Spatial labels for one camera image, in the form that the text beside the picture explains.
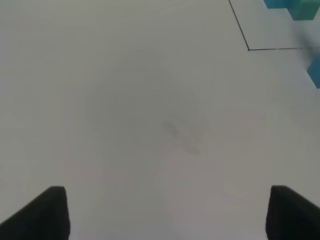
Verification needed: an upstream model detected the blue template cube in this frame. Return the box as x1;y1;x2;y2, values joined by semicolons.
264;0;291;9

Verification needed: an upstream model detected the green template cube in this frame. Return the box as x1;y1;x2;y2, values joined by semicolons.
287;0;320;21

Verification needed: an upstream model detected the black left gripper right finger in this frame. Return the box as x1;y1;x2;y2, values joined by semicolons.
265;185;320;240

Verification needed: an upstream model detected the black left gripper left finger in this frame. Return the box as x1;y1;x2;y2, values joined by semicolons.
0;186;71;240

